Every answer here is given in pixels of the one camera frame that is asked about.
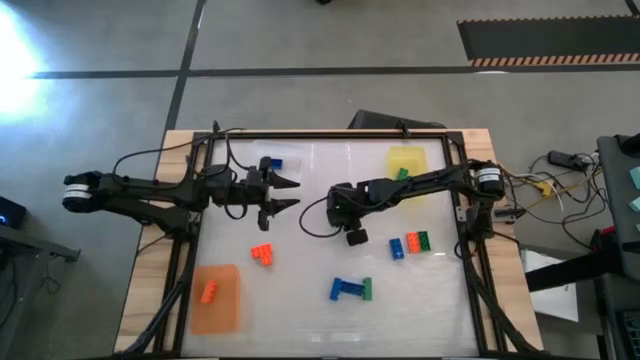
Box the black hazard-striped floor mat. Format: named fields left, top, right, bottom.
left=457, top=14, right=640, bottom=69

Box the white paper sheet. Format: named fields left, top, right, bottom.
left=519, top=248, right=580, bottom=324

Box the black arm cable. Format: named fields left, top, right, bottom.
left=298, top=196, right=346, bottom=239
left=113, top=119, right=251, bottom=221

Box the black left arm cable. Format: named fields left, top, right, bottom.
left=113, top=119, right=251, bottom=221

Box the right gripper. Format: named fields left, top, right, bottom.
left=326, top=181, right=372, bottom=248

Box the black aluminium rig frame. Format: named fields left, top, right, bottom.
left=114, top=128, right=544, bottom=360

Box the black bar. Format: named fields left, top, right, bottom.
left=524, top=244, right=626, bottom=294

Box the black power adapter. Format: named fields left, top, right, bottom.
left=547, top=149, right=581, bottom=170

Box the grey cart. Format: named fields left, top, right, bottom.
left=597, top=133, right=640, bottom=281

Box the grey desk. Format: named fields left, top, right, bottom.
left=0, top=223, right=82, bottom=360

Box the orange plastic bin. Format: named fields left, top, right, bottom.
left=190, top=263, right=242, bottom=335

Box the black device with blue light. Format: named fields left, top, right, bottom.
left=0, top=196, right=27, bottom=230

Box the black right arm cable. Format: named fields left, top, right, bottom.
left=298, top=196, right=346, bottom=239

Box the black case behind table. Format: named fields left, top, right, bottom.
left=348, top=109, right=447, bottom=132

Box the yellow plastic bin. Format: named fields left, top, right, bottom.
left=386, top=145, right=430, bottom=204

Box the white glossy table sheet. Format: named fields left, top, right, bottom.
left=180, top=137, right=480, bottom=359

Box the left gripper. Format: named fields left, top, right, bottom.
left=237, top=155, right=302, bottom=233

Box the black crate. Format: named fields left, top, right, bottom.
left=599, top=274, right=640, bottom=360

